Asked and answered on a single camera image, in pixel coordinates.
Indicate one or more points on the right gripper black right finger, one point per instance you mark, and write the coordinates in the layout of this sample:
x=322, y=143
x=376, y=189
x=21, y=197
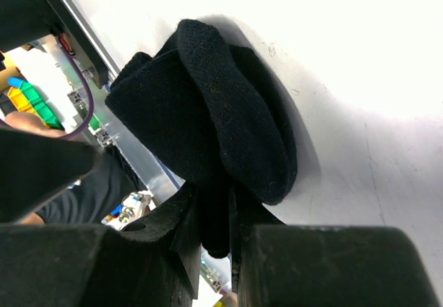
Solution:
x=244, y=213

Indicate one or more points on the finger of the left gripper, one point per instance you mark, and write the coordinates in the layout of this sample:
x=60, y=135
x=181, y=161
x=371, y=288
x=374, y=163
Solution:
x=35, y=169

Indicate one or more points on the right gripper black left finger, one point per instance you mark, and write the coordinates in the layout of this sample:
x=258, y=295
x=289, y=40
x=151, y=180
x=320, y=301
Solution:
x=166, y=251

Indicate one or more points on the black sock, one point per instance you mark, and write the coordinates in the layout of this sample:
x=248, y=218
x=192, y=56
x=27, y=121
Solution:
x=212, y=114

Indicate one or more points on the person forearm in background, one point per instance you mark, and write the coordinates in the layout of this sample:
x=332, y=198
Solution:
x=30, y=123

